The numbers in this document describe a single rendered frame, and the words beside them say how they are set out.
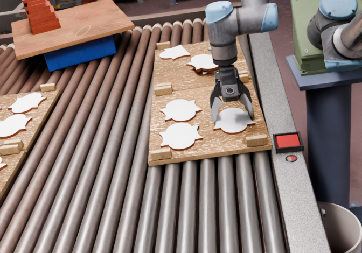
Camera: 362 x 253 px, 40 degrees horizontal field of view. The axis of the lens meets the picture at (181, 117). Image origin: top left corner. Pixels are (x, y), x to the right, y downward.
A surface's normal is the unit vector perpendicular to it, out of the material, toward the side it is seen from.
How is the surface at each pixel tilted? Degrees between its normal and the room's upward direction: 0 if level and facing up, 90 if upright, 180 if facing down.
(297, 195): 0
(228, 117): 0
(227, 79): 26
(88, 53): 90
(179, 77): 0
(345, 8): 38
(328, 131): 90
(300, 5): 45
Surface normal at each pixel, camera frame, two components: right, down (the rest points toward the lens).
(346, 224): -0.84, 0.33
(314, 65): -0.01, 0.51
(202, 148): -0.15, -0.85
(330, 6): -0.12, -0.37
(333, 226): -0.62, 0.44
